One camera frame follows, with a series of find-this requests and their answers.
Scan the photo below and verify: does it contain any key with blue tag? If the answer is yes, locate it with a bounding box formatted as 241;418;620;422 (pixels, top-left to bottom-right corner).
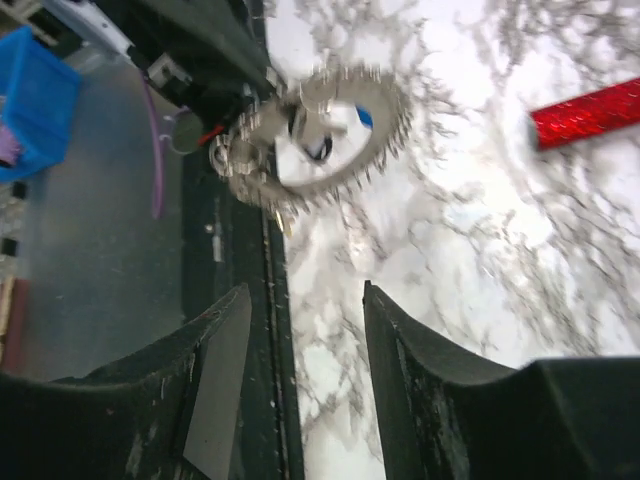
355;105;374;130

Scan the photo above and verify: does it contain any blue plastic bin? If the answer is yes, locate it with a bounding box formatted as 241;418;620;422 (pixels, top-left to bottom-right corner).
1;26;82;183

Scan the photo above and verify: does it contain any round metal keyring disc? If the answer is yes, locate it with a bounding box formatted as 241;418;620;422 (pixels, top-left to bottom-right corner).
209;63;413;214

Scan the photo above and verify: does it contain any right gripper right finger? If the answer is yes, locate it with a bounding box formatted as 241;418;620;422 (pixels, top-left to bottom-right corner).
363;284;639;479

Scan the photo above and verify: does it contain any black front mounting rail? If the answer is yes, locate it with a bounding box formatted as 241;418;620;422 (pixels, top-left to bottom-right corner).
178;149;305;479

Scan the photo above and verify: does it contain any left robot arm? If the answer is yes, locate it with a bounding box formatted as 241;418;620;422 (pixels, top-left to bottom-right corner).
43;0;276;125

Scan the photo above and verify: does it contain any key with black tag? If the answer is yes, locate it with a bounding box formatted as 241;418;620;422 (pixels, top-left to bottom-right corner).
290;126;334;165

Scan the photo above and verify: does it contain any key with yellow tag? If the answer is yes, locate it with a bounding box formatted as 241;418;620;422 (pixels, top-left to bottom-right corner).
272;207;295;238

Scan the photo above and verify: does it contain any red glitter microphone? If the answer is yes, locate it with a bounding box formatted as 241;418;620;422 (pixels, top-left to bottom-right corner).
528;78;639;151

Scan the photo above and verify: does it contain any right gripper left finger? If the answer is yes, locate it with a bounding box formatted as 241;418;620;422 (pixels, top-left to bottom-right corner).
0;282;253;480

